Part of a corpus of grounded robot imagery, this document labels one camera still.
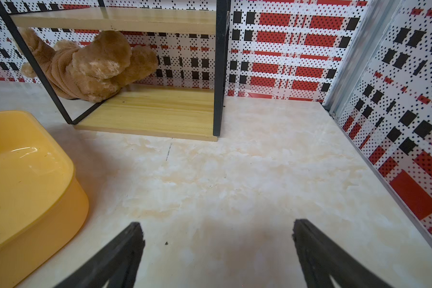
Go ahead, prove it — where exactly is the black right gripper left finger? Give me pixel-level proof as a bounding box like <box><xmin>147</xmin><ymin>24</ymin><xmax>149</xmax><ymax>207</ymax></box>
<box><xmin>56</xmin><ymin>222</ymin><xmax>145</xmax><ymax>288</ymax></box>

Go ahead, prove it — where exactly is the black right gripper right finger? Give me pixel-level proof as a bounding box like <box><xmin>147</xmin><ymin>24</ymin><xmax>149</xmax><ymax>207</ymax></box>
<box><xmin>292</xmin><ymin>219</ymin><xmax>390</xmax><ymax>288</ymax></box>

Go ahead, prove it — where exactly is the yellow plastic storage box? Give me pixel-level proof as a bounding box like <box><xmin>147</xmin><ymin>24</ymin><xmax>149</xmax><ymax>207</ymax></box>
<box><xmin>0</xmin><ymin>110</ymin><xmax>90</xmax><ymax>288</ymax></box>

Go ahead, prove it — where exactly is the wooden black-frame shelf rack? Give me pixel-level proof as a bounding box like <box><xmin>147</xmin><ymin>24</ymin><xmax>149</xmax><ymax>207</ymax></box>
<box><xmin>0</xmin><ymin>1</ymin><xmax>230</xmax><ymax>140</ymax></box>

